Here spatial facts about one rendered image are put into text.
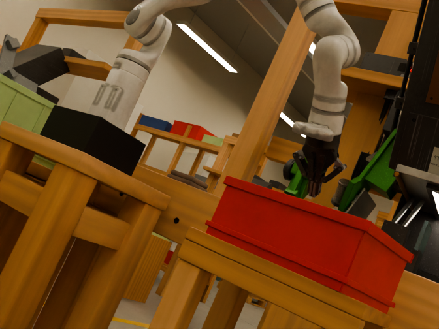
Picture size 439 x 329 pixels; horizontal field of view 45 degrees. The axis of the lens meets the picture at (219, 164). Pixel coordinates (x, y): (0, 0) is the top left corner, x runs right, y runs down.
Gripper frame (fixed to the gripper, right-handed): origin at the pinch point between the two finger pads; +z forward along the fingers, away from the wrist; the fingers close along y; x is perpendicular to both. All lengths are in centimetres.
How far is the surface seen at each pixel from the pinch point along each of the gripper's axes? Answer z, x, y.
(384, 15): -31, -105, 26
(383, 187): 6.0, -28.4, -7.8
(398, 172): -4.8, -13.3, -14.4
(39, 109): -4, 17, 76
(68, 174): -3, 39, 38
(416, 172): -5.7, -13.7, -18.1
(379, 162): 1.0, -31.9, -4.5
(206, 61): 156, -755, 579
